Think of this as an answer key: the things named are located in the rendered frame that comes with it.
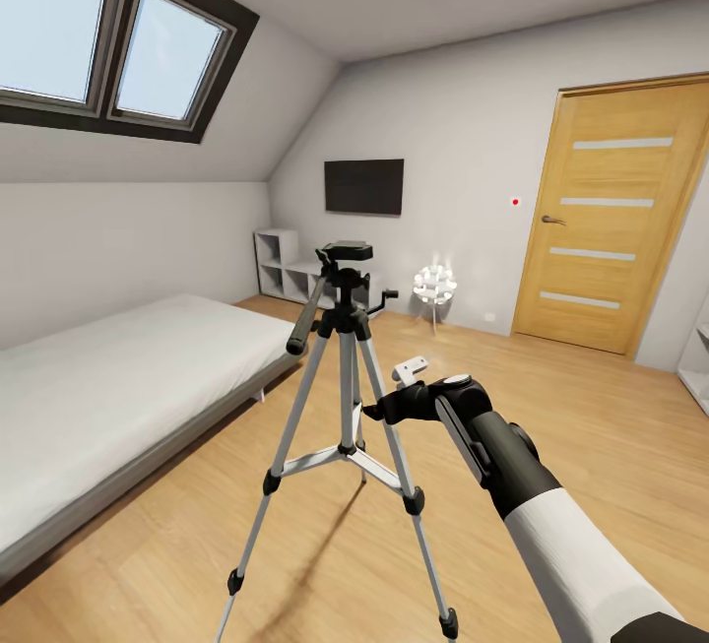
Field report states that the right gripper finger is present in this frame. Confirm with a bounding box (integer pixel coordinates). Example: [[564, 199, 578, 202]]
[[362, 402, 384, 421]]

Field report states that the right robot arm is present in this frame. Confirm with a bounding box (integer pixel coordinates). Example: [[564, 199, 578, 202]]
[[351, 289, 709, 643]]

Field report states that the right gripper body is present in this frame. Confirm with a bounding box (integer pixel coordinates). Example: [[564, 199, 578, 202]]
[[379, 380, 425, 425]]

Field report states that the camera tripod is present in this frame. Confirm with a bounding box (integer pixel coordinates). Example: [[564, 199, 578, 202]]
[[214, 240, 459, 643]]

